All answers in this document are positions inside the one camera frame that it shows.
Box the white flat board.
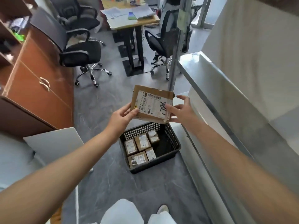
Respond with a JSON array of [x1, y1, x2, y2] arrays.
[[23, 127, 94, 173]]

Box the person's right forearm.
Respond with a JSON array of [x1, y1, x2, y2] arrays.
[[189, 121, 299, 224]]

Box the grey metal shelf rack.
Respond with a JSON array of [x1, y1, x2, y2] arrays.
[[168, 0, 299, 224]]

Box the person's left forearm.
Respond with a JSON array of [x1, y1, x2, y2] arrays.
[[0, 128, 120, 224]]

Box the black office chair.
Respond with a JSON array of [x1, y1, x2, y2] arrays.
[[30, 8, 112, 88], [144, 8, 194, 81], [48, 0, 106, 46]]

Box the brown wooden cabinet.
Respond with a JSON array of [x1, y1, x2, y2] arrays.
[[0, 0, 75, 138]]

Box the cardboard parcel marked 786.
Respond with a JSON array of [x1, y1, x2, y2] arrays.
[[130, 85, 176, 125]]

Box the parcel with scribbled label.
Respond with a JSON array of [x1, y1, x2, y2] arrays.
[[128, 151, 149, 169]]

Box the small parcel with characters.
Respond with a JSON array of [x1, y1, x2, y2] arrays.
[[145, 147, 156, 161]]

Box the person's right hand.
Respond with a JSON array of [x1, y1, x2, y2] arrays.
[[164, 95, 204, 133]]

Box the person's white right shoe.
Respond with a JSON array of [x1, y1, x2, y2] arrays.
[[156, 204, 169, 215]]

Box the light wooden desk black legs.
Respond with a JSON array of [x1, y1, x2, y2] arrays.
[[100, 0, 160, 77]]

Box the scattered white documents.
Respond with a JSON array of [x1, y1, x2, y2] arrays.
[[101, 3, 156, 21]]

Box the black plastic basket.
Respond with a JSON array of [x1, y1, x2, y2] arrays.
[[118, 122, 182, 175]]

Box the labelled cardboard parcel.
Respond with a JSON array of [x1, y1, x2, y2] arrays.
[[124, 138, 138, 156]]

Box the person's left hand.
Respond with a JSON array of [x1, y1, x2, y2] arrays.
[[108, 102, 140, 142]]

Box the parcel with handwritten label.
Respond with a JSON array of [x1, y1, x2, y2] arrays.
[[134, 133, 152, 152]]

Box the person's white trousers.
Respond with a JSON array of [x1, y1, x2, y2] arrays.
[[100, 198, 177, 224]]

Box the pale green paper label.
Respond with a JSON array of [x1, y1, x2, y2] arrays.
[[177, 9, 190, 30]]

